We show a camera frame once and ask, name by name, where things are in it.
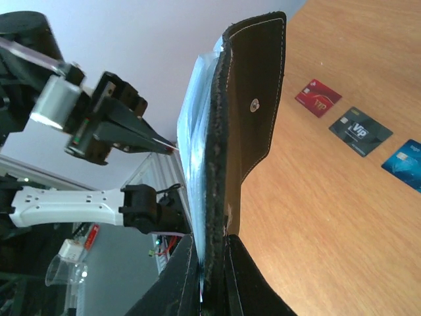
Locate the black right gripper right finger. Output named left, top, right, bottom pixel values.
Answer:
left=223, top=234, right=296, bottom=316

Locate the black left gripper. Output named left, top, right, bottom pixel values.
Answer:
left=64, top=72, right=176, bottom=165

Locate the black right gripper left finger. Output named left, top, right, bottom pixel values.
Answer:
left=126, top=234, right=200, bottom=316

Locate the black leather card holder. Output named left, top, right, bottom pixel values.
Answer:
left=177, top=11, right=287, bottom=297

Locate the black credit card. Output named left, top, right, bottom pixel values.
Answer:
left=329, top=107, right=393, bottom=157

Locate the red credit card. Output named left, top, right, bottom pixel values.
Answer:
left=295, top=79, right=342, bottom=118

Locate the blue credit card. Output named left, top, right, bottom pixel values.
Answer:
left=382, top=139, right=420, bottom=192

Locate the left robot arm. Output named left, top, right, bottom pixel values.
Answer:
left=1, top=11, right=190, bottom=237

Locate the left circuit board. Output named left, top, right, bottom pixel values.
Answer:
left=148, top=235, right=177, bottom=258

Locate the clear plastic cup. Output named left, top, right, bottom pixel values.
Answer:
left=45, top=254, right=88, bottom=286

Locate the aluminium rail frame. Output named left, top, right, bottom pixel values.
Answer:
left=126, top=153, right=192, bottom=236

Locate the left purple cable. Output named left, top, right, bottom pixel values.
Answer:
left=0, top=36, right=66, bottom=72

